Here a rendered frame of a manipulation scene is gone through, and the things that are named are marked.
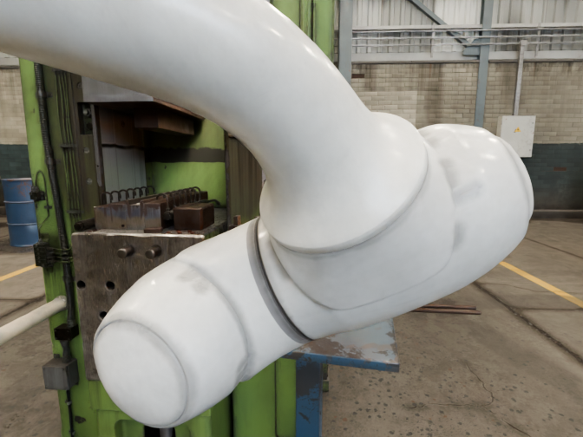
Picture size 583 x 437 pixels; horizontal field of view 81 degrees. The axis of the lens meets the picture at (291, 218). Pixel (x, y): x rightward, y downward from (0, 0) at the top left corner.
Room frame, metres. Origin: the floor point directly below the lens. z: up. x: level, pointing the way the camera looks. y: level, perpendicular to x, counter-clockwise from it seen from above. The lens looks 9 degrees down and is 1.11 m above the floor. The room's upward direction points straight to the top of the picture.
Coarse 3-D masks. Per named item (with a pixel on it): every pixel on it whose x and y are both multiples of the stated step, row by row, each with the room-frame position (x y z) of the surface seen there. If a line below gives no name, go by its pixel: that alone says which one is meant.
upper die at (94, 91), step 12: (84, 84) 0.98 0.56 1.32; (96, 84) 0.98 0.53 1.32; (108, 84) 0.98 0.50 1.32; (84, 96) 0.99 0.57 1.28; (96, 96) 0.98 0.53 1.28; (108, 96) 0.98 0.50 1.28; (120, 96) 0.98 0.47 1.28; (132, 96) 0.97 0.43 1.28; (144, 96) 0.97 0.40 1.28; (120, 108) 1.10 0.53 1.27; (132, 108) 1.10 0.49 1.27; (168, 108) 1.10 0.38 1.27; (180, 108) 1.15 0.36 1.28
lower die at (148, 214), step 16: (192, 192) 1.30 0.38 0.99; (96, 208) 0.98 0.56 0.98; (112, 208) 0.98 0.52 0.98; (128, 208) 0.98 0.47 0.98; (144, 208) 0.97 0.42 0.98; (160, 208) 0.97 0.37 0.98; (96, 224) 0.99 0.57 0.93; (112, 224) 0.98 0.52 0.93; (128, 224) 0.98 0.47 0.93; (144, 224) 0.97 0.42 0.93; (160, 224) 0.97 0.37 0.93
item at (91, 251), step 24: (216, 216) 1.22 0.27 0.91; (72, 240) 0.93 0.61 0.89; (96, 240) 0.92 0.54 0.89; (120, 240) 0.92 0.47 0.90; (144, 240) 0.91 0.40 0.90; (168, 240) 0.90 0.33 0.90; (192, 240) 0.90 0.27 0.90; (96, 264) 0.92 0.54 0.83; (96, 288) 0.92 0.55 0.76; (120, 288) 0.92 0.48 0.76; (96, 312) 0.92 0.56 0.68
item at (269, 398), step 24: (288, 0) 1.09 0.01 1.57; (240, 144) 1.09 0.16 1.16; (240, 168) 1.09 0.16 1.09; (240, 192) 1.09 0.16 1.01; (240, 216) 1.09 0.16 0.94; (288, 360) 1.09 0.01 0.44; (240, 384) 1.09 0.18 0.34; (264, 384) 1.09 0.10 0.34; (288, 384) 1.09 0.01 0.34; (240, 408) 1.09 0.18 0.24; (264, 408) 1.09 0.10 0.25; (288, 408) 1.09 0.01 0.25; (240, 432) 1.09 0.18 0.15; (264, 432) 1.09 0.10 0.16; (288, 432) 1.09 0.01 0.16
